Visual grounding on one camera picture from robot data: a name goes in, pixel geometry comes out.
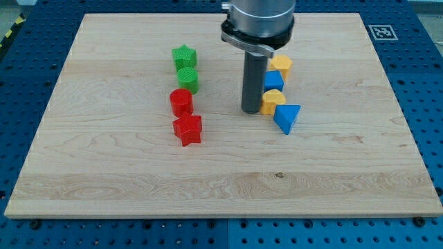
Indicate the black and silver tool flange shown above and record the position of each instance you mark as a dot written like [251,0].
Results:
[266,46]

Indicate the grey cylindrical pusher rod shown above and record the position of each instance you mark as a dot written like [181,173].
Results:
[255,66]

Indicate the blue cube block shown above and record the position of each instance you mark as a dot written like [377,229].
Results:
[273,80]

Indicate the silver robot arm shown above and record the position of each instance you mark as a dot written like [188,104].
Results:
[259,28]

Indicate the yellow pentagon block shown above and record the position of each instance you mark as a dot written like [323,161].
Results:
[283,64]

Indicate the yellow arch block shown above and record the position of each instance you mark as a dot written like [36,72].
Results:
[270,100]

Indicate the blue triangle block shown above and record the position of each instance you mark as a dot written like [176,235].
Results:
[285,116]

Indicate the green cylinder block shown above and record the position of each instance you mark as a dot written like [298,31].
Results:
[188,78]

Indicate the green star block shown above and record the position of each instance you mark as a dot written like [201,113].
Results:
[184,56]

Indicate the red cylinder block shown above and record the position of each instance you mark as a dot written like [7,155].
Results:
[181,102]

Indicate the red star block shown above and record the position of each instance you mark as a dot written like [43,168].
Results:
[188,129]

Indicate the white fiducial marker tag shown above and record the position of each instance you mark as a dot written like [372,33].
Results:
[382,32]

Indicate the wooden board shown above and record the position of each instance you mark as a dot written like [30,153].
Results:
[106,148]

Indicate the black bolt front right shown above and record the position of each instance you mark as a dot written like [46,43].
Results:
[419,221]

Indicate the black bolt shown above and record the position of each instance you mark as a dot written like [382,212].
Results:
[35,224]
[419,221]

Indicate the black bolt front left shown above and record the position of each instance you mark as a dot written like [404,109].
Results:
[35,224]

